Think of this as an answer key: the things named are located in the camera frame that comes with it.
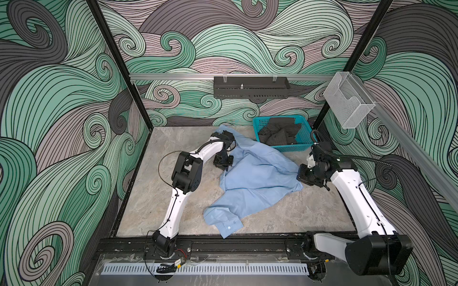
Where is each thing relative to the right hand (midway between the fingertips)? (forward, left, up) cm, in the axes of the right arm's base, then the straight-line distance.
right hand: (300, 178), depth 78 cm
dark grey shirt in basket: (+36, +1, -8) cm, 37 cm away
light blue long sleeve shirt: (+9, +17, -12) cm, 23 cm away
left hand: (+14, +32, -14) cm, 38 cm away
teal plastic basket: (+36, -16, -13) cm, 41 cm away
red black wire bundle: (-32, +57, -18) cm, 68 cm away
